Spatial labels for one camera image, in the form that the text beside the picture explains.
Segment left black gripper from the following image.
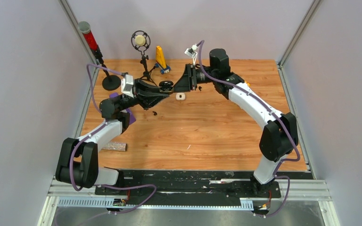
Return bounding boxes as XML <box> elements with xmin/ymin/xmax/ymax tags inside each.
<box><xmin>115</xmin><ymin>78</ymin><xmax>169</xmax><ymax>111</ymax></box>

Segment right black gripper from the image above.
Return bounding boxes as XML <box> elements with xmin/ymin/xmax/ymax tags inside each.
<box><xmin>170</xmin><ymin>64</ymin><xmax>217</xmax><ymax>93</ymax></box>

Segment white earbud charging case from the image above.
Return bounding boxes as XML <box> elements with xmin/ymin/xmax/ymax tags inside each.
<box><xmin>175</xmin><ymin>93</ymin><xmax>186</xmax><ymax>101</ymax></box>

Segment black earbud case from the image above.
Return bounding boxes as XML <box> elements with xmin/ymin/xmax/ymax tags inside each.
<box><xmin>159</xmin><ymin>81</ymin><xmax>174</xmax><ymax>94</ymax></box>

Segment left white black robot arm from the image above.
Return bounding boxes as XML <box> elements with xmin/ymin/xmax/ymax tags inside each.
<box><xmin>55</xmin><ymin>77</ymin><xmax>174</xmax><ymax>194</ymax></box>

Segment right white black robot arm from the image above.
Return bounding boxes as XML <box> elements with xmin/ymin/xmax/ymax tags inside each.
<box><xmin>174</xmin><ymin>48</ymin><xmax>298</xmax><ymax>197</ymax></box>

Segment purple box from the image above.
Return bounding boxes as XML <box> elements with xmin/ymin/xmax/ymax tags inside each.
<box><xmin>109</xmin><ymin>92</ymin><xmax>136</xmax><ymax>125</ymax></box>

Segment yellow blue toy block tower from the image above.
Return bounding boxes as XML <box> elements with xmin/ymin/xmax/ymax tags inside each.
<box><xmin>155</xmin><ymin>46</ymin><xmax>171</xmax><ymax>74</ymax></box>

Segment red microphone on stand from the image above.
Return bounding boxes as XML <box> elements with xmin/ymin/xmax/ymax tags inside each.
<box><xmin>78</xmin><ymin>21</ymin><xmax>121</xmax><ymax>91</ymax></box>

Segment cream microphone on tripod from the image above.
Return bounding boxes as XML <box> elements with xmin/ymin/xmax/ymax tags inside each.
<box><xmin>131</xmin><ymin>30</ymin><xmax>157</xmax><ymax>85</ymax></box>

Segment glittery silver tube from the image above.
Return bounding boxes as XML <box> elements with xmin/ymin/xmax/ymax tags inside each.
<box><xmin>102</xmin><ymin>142</ymin><xmax>128</xmax><ymax>152</ymax></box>

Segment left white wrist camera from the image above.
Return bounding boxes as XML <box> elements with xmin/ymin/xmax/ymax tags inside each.
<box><xmin>121</xmin><ymin>73</ymin><xmax>134</xmax><ymax>97</ymax></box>

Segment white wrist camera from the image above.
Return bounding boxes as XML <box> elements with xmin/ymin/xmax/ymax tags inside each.
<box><xmin>184</xmin><ymin>44</ymin><xmax>198</xmax><ymax>66</ymax></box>
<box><xmin>121</xmin><ymin>73</ymin><xmax>134</xmax><ymax>97</ymax></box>

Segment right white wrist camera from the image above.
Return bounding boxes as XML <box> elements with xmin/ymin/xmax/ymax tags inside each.
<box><xmin>184</xmin><ymin>44</ymin><xmax>198</xmax><ymax>66</ymax></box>

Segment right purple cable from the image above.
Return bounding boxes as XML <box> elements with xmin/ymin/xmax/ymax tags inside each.
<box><xmin>197</xmin><ymin>40</ymin><xmax>301</xmax><ymax>218</ymax></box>

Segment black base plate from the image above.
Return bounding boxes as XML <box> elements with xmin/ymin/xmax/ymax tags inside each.
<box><xmin>95</xmin><ymin>169</ymin><xmax>281</xmax><ymax>207</ymax></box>

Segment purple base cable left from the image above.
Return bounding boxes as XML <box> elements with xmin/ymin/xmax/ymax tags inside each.
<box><xmin>99</xmin><ymin>184</ymin><xmax>157</xmax><ymax>216</ymax></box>

